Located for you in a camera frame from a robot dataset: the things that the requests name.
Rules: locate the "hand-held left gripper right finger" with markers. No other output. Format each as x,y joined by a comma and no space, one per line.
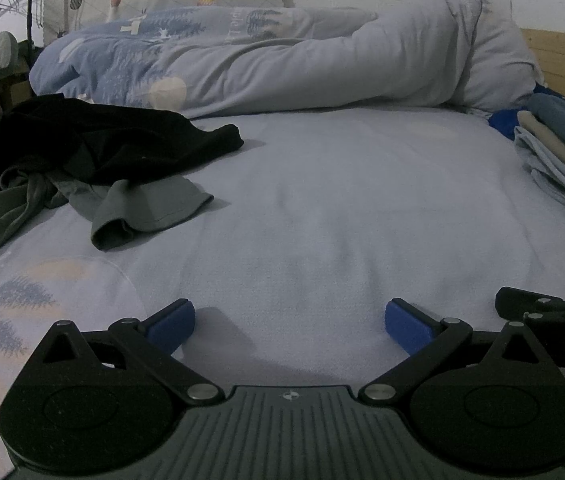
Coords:
407,328

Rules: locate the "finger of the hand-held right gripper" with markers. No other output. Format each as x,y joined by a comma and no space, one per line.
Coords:
522,302

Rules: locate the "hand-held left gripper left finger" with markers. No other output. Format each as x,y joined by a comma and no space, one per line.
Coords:
172,326

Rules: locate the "light blue folded garment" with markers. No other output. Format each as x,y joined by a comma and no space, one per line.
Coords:
557,185

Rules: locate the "grey-green garment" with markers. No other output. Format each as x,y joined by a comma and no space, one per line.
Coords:
147,210

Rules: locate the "beige folded garment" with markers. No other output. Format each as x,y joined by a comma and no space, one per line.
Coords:
557,152

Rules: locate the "royal blue cloth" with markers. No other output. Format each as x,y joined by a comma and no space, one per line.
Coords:
505,120

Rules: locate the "black garment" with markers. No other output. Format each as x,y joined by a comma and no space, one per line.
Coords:
87,140

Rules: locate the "light blue printed duvet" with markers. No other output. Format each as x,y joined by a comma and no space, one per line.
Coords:
312,60

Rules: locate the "dark metal rack pole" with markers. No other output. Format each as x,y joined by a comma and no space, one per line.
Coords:
32,5

